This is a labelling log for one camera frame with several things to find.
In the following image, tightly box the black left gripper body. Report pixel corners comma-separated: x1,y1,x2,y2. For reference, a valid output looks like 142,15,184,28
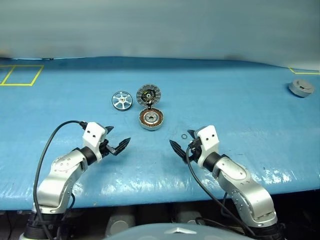
99,138,117,158

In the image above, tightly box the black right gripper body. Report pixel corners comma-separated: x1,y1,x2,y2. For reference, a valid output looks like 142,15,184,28
185,136,202,164

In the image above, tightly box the silver spoked wheel cap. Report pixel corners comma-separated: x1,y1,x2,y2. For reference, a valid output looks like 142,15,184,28
111,91,133,111

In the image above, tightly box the motor stator with copper windings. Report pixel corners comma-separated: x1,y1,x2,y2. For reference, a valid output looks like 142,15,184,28
138,105,167,131

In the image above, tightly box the grey finned motor cover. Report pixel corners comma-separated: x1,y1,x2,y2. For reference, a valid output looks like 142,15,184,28
136,84,163,106

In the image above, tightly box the grey round puck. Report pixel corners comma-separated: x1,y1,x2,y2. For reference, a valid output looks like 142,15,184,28
288,79,315,99

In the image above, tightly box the blue plastic table cover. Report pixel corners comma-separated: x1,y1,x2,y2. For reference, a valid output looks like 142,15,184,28
0,56,320,210

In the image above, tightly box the grey rounded cylinder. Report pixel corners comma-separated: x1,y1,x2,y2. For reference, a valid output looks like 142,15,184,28
174,211,201,226
106,209,136,236

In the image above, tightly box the grey robot torso with emblem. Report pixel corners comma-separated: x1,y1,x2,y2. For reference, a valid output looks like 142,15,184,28
104,222,253,240

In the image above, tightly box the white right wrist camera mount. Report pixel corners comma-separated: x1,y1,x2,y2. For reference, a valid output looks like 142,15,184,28
196,124,221,167

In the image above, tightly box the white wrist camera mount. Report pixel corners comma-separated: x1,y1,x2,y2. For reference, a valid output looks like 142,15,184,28
196,124,221,167
81,121,106,164

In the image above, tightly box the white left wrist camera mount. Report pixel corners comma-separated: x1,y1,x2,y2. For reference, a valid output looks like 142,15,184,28
81,121,106,164

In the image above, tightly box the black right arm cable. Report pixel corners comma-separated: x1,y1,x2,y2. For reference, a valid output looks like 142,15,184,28
186,146,256,239

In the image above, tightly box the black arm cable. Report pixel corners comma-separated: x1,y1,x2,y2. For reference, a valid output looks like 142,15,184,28
32,120,88,240
186,146,256,239

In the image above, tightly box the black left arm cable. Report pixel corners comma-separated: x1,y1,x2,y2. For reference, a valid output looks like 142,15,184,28
32,120,88,240

